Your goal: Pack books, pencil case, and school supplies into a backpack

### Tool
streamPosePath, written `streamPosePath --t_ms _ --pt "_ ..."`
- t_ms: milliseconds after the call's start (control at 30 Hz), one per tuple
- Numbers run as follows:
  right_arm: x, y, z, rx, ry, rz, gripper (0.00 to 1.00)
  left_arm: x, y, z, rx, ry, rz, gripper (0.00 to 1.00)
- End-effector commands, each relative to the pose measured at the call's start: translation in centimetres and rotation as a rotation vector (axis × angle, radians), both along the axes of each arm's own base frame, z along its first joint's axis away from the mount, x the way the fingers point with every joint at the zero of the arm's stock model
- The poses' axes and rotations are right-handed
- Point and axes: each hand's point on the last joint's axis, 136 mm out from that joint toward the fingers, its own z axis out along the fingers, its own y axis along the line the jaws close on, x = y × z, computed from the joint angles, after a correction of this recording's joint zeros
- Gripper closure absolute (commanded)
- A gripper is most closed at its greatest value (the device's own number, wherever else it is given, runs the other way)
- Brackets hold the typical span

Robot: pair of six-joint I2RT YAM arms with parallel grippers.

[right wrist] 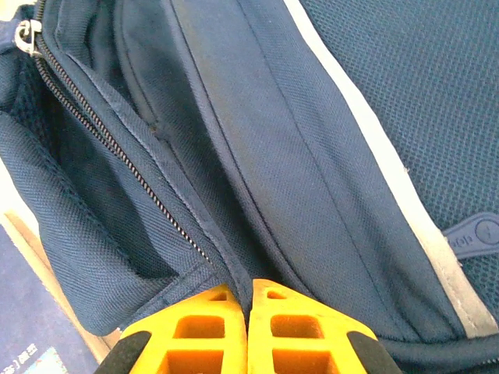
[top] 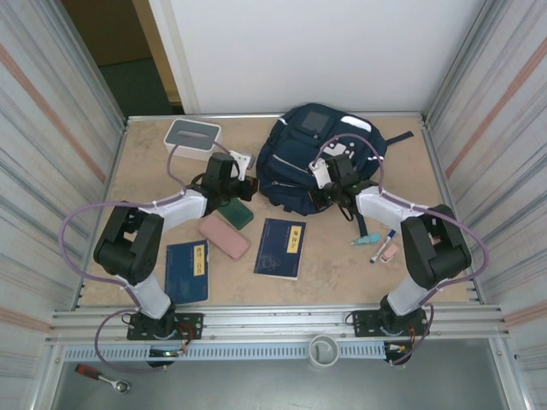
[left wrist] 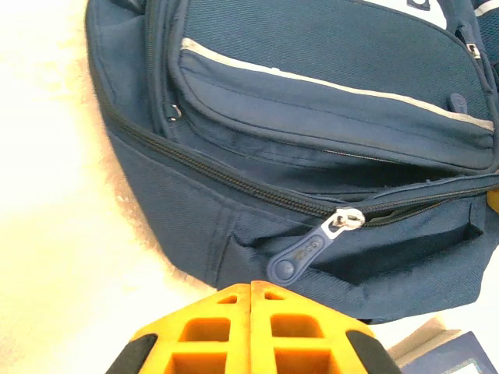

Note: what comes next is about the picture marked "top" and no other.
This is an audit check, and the green pencil case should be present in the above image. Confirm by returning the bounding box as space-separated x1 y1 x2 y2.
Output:
215 200 254 231

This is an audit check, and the navy blue backpack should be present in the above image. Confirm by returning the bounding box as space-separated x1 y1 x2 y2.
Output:
256 102 415 234

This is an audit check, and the pink pencil case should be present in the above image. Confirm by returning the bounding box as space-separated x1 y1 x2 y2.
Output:
198 213 252 261

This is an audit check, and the teal correction tape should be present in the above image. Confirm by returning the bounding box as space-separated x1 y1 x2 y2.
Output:
350 232 381 248

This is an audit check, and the white marker blue cap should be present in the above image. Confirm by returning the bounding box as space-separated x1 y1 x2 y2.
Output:
369 229 397 264

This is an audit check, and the pink eraser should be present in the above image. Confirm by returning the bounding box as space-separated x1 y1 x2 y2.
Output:
379 243 401 264

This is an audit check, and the blue book narrow yellow label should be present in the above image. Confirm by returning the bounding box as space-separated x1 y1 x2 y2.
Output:
253 217 309 282

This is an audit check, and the blue book wide cream label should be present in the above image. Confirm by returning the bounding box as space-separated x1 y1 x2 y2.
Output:
164 238 211 307

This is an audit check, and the white grey tissue box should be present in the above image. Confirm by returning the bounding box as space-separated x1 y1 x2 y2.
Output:
163 119 222 162

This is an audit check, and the aluminium table frame bar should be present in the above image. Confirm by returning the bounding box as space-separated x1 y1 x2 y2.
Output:
126 111 428 125

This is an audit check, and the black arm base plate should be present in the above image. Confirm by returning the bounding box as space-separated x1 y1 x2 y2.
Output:
352 307 428 338
126 311 204 342

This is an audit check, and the aluminium mounting rail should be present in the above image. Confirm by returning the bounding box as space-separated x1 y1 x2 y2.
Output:
44 302 512 346

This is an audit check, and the grey slotted cable duct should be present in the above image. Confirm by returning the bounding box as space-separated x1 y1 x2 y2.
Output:
62 343 388 362

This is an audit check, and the red handled ratchet wrench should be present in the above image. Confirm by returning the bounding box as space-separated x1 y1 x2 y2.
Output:
74 362 132 394

